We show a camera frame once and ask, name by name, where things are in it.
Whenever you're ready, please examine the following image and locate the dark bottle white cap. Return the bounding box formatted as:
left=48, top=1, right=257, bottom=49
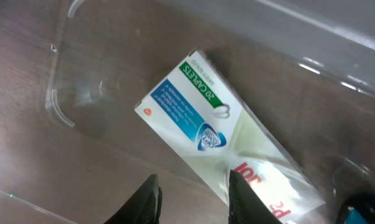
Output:
left=336, top=193, right=375, bottom=224

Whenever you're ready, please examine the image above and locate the clear plastic container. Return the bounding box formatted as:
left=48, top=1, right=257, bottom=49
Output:
left=0, top=1, right=375, bottom=223

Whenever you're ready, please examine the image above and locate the white blue medicine box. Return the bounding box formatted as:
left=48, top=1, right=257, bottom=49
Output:
left=135, top=50, right=325, bottom=223

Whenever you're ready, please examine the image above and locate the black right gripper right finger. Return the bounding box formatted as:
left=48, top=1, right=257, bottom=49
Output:
left=228, top=170, right=281, bottom=224

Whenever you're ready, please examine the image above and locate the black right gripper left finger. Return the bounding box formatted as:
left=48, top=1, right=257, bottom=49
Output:
left=105, top=174, right=163, bottom=224

